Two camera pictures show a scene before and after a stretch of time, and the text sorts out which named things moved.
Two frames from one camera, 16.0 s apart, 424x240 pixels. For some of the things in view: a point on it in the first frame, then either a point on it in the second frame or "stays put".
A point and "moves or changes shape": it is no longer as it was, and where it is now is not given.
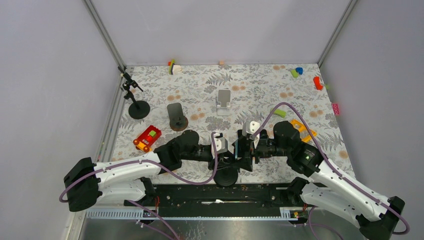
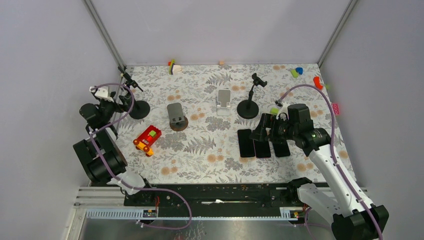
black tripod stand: [226, 176] → [249, 109]
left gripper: [222, 160] → [121, 107]
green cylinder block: [294, 73] stays put
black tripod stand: [138, 109] stays put
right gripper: [247, 158] → [267, 120]
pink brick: [336, 108] stays put
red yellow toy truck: [145, 141] stays put
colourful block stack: [173, 68] stays put
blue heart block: [299, 70] stays put
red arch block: [317, 81] stays put
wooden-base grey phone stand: [177, 121] stays put
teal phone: [236, 149] moves or changes shape
